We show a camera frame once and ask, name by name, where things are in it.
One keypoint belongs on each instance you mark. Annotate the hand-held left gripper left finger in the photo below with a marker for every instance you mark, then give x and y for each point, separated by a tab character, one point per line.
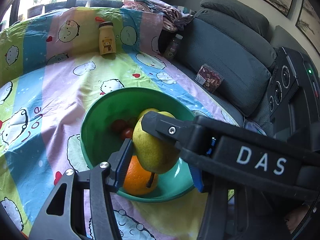
125	156

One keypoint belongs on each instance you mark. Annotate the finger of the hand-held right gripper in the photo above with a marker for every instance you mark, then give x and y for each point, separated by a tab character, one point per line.
172	130

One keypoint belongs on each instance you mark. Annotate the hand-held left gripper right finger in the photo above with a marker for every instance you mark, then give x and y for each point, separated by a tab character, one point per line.
197	180

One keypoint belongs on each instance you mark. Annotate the small red cherry tomato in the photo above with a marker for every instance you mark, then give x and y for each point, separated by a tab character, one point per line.
128	132

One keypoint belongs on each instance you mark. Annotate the orange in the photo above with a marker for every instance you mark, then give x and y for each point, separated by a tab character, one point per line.
136	180

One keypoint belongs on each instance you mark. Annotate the yellow-green pear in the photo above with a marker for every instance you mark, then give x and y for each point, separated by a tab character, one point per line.
152	150

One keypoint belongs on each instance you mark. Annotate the yellow lemon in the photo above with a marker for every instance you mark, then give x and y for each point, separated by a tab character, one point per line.
147	112

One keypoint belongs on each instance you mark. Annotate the large red tomato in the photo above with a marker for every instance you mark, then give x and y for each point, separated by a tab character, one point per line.
117	126

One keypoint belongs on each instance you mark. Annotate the green plastic bowl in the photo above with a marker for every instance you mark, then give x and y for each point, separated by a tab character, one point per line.
105	120

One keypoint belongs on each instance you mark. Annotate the blue patterned cloth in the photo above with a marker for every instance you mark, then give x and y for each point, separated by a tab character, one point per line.
252	127

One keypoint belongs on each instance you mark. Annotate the clear dried fruit packet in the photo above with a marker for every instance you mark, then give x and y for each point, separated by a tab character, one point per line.
208	78

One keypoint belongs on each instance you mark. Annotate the dark drink bottle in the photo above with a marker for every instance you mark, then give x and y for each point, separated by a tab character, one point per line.
173	46

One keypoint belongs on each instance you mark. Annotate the cartoon printed bed sheet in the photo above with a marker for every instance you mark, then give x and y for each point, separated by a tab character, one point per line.
62	85

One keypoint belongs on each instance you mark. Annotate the yellow bear print bottle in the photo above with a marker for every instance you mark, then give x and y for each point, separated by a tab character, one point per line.
107	42

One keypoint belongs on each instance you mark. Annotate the pile of folded clothes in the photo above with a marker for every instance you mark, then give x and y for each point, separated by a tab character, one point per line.
160	7

